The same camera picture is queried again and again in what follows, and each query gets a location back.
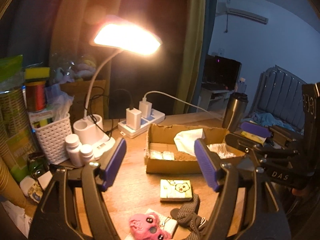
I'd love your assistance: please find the white towel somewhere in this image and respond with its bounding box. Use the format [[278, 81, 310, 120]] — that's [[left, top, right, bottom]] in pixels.
[[174, 128, 206, 157]]

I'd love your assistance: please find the red thread spool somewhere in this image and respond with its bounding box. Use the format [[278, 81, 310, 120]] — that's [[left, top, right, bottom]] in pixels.
[[25, 81, 46, 112]]

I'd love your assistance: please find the clear water bottle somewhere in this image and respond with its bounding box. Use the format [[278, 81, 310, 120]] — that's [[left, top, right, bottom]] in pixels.
[[235, 77, 247, 93]]

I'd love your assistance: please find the white air conditioner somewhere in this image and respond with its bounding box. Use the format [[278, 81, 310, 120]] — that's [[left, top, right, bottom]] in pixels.
[[216, 2, 269, 25]]

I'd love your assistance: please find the large white pill bottle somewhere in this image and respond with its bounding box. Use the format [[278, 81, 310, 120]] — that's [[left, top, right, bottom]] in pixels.
[[65, 134, 82, 167]]

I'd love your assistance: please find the yellow green sponge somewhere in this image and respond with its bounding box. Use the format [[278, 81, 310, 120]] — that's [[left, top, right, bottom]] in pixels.
[[24, 67, 50, 80]]

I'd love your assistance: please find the black television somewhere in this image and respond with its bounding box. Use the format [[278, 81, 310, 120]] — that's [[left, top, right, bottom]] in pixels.
[[202, 55, 242, 90]]

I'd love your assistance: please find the green curtain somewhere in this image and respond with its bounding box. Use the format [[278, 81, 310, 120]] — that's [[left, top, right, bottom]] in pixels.
[[176, 0, 206, 103]]

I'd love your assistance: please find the white power strip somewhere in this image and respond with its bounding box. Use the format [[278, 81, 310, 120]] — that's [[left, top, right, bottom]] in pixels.
[[118, 108, 165, 138]]

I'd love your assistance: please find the pink plush toy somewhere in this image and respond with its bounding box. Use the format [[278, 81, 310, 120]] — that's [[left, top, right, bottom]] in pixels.
[[129, 212, 172, 240]]

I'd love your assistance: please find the white charger with black cable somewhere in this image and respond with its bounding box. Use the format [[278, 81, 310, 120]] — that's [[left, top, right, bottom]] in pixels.
[[110, 88, 142, 130]]

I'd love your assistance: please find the dark grey dotted sock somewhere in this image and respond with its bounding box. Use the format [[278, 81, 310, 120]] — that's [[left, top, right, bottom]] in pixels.
[[170, 193, 208, 240]]

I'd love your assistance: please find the white desk lamp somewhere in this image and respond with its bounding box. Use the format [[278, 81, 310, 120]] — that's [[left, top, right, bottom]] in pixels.
[[73, 21, 163, 159]]

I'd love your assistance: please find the blue blanket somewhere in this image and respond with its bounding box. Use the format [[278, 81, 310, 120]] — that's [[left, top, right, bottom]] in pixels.
[[242, 112, 295, 131]]

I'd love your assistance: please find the yellow tissue box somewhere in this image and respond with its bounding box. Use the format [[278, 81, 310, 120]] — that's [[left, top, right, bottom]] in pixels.
[[241, 131, 266, 145]]

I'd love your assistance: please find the green paper cup package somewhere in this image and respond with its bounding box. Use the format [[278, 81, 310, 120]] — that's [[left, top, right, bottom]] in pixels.
[[1, 55, 39, 182]]

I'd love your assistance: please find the stack of paper cups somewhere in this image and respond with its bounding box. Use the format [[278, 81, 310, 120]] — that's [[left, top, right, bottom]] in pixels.
[[0, 159, 27, 209]]

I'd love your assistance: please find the cartoon tissue pack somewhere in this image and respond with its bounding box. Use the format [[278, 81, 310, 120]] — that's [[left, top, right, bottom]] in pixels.
[[160, 179, 193, 202]]

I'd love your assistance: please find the white woven basket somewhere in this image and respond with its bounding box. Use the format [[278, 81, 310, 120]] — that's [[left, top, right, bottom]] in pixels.
[[34, 113, 73, 165]]

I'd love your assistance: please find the brown cardboard box behind lamp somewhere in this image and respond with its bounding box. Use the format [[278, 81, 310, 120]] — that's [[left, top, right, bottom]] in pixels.
[[60, 81, 104, 125]]

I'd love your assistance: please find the stainless steel tumbler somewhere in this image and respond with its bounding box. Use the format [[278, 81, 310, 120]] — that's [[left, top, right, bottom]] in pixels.
[[222, 92, 248, 132]]

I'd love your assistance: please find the small white pill bottle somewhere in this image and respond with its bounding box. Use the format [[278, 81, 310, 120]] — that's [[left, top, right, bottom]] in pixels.
[[80, 144, 94, 164]]

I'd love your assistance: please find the white cotton swab bundle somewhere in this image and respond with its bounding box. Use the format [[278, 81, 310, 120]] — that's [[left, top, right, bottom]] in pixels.
[[207, 143, 236, 159]]

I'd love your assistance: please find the grey padded headboard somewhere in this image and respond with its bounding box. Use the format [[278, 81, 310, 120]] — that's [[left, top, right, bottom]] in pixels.
[[249, 66, 306, 132]]

